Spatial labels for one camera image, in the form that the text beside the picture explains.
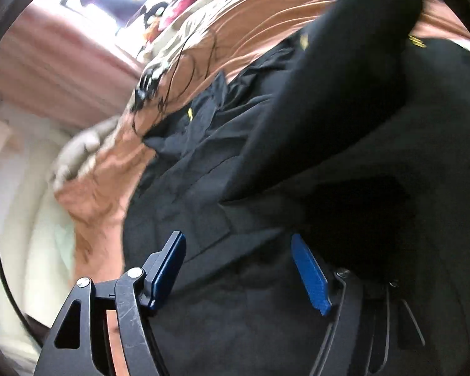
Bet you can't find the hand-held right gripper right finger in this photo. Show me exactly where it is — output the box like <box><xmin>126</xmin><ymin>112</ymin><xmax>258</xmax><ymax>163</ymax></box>
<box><xmin>291</xmin><ymin>233</ymin><xmax>427</xmax><ymax>376</ymax></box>

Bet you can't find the cream patterned blanket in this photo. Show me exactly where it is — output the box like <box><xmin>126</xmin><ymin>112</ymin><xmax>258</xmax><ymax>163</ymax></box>
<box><xmin>141</xmin><ymin>0</ymin><xmax>267</xmax><ymax>63</ymax></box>

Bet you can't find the pink curtain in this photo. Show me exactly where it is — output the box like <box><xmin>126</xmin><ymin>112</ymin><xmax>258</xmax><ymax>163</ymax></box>
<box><xmin>0</xmin><ymin>6</ymin><xmax>149</xmax><ymax>118</ymax></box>

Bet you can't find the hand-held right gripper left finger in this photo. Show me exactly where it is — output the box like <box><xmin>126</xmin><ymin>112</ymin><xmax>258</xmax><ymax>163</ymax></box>
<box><xmin>35</xmin><ymin>231</ymin><xmax>187</xmax><ymax>376</ymax></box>

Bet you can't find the black jacket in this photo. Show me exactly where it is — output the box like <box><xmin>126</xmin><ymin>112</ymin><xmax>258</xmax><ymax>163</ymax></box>
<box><xmin>123</xmin><ymin>0</ymin><xmax>470</xmax><ymax>376</ymax></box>

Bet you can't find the red cloth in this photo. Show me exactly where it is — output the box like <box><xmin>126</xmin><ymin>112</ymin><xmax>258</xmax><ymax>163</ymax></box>
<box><xmin>162</xmin><ymin>0</ymin><xmax>208</xmax><ymax>24</ymax></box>

